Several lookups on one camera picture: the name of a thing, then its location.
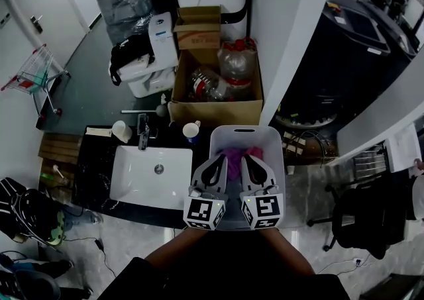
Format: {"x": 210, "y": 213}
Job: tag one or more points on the black office chair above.
{"x": 367, "y": 216}

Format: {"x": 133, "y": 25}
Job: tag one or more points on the white mug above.
{"x": 121, "y": 131}

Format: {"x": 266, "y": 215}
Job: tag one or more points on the grey helmet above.
{"x": 36, "y": 287}

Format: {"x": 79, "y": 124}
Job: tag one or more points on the plastic-wrapped barrel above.
{"x": 124, "y": 0}

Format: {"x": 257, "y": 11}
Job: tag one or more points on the black bag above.
{"x": 129, "y": 53}

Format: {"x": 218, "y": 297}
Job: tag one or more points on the white cabinet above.
{"x": 404, "y": 148}

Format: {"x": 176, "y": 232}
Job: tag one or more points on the blue paper cup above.
{"x": 191, "y": 131}

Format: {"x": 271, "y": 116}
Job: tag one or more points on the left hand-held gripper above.
{"x": 202, "y": 211}

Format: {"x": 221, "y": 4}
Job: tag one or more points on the black machine cabinet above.
{"x": 338, "y": 70}

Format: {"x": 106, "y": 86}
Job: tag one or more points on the red-label plastic bottle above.
{"x": 207, "y": 85}

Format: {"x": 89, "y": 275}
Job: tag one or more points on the white sink basin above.
{"x": 136, "y": 186}

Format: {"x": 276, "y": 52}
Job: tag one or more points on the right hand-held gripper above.
{"x": 265, "y": 211}

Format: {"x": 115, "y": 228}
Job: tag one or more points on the person's black clothing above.
{"x": 218, "y": 275}

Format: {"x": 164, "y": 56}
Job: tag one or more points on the white water dispenser with bag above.
{"x": 162, "y": 43}

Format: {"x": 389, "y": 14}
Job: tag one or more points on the grey ball plunger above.
{"x": 161, "y": 110}

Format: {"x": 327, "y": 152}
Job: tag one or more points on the person's left forearm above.
{"x": 175, "y": 249}

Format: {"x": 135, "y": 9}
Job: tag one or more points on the black marble vanity table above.
{"x": 89, "y": 179}

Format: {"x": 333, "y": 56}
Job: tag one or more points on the large open cardboard box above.
{"x": 215, "y": 113}

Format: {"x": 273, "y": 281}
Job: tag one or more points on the red-cap plastic bottle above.
{"x": 236, "y": 63}

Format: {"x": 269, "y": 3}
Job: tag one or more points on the white paper cup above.
{"x": 290, "y": 170}

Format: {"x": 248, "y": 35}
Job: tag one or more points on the white toilet brush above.
{"x": 59, "y": 174}

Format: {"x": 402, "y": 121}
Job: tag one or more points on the wooden slatted step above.
{"x": 59, "y": 149}

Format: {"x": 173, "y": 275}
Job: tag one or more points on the white plastic bin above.
{"x": 275, "y": 149}

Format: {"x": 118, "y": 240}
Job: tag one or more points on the white door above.
{"x": 43, "y": 4}

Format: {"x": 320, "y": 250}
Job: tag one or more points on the person's right forearm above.
{"x": 288, "y": 252}

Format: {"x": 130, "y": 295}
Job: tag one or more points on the green bottle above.
{"x": 45, "y": 176}

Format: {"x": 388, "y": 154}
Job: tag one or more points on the purple cloth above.
{"x": 233, "y": 163}

